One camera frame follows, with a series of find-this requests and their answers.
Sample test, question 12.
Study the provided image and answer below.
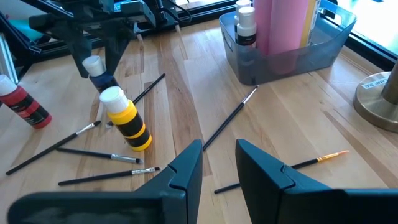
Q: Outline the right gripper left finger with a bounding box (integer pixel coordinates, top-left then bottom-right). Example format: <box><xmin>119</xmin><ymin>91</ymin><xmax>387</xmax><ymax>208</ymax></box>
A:
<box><xmin>136</xmin><ymin>139</ymin><xmax>203</xmax><ymax>224</ymax></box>

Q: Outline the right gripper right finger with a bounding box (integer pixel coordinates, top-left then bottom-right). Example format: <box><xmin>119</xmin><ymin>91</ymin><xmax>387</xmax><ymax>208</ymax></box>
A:
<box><xmin>235</xmin><ymin>139</ymin><xmax>331</xmax><ymax>224</ymax></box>

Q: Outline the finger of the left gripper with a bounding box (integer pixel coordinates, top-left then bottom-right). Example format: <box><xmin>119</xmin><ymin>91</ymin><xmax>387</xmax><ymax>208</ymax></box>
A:
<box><xmin>102</xmin><ymin>29</ymin><xmax>133</xmax><ymax>75</ymax></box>
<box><xmin>65</xmin><ymin>30</ymin><xmax>93</xmax><ymax>78</ymax></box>

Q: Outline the small navy paint bottle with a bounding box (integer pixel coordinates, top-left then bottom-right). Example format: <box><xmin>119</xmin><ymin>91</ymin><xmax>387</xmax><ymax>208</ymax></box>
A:
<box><xmin>81</xmin><ymin>55</ymin><xmax>121</xmax><ymax>93</ymax></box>

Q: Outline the small white paint bottle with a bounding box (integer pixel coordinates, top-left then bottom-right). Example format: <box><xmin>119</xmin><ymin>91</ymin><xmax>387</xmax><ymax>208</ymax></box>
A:
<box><xmin>236</xmin><ymin>6</ymin><xmax>258</xmax><ymax>63</ymax></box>
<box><xmin>234</xmin><ymin>0</ymin><xmax>252</xmax><ymax>35</ymax></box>

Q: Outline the large pink paint bottle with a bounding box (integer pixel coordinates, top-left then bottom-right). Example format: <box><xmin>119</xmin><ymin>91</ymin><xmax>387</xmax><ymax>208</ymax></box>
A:
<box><xmin>252</xmin><ymin>0</ymin><xmax>274</xmax><ymax>57</ymax></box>
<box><xmin>267</xmin><ymin>0</ymin><xmax>311</xmax><ymax>75</ymax></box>

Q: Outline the large yellow paint bottle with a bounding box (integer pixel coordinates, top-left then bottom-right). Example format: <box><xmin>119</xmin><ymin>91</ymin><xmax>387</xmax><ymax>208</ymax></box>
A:
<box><xmin>299</xmin><ymin>0</ymin><xmax>322</xmax><ymax>49</ymax></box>

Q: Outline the small red paint bottle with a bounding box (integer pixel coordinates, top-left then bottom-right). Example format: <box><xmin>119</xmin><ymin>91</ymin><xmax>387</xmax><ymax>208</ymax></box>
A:
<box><xmin>0</xmin><ymin>73</ymin><xmax>53</xmax><ymax>130</ymax></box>

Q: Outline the small yellow paint bottle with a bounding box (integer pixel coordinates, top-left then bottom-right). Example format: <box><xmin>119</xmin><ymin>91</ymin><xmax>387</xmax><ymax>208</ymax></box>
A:
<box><xmin>99</xmin><ymin>86</ymin><xmax>153</xmax><ymax>152</ymax></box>

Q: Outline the black paintbrush orange ferrule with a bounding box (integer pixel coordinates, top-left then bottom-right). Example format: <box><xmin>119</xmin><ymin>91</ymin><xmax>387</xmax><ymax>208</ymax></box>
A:
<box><xmin>213</xmin><ymin>149</ymin><xmax>350</xmax><ymax>195</ymax></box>

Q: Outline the brass lamp with white bulb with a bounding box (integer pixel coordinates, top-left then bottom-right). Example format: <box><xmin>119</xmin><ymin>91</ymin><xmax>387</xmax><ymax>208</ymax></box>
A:
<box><xmin>353</xmin><ymin>58</ymin><xmax>398</xmax><ymax>134</ymax></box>

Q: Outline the grey translucent plastic bin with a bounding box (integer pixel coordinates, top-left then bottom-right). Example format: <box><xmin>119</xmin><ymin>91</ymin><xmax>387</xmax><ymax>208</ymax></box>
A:
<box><xmin>218</xmin><ymin>0</ymin><xmax>358</xmax><ymax>86</ymax></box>

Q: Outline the silver aluminium post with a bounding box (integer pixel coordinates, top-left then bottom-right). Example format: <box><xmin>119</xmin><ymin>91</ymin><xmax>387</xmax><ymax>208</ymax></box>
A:
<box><xmin>0</xmin><ymin>32</ymin><xmax>19</xmax><ymax>84</ymax></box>

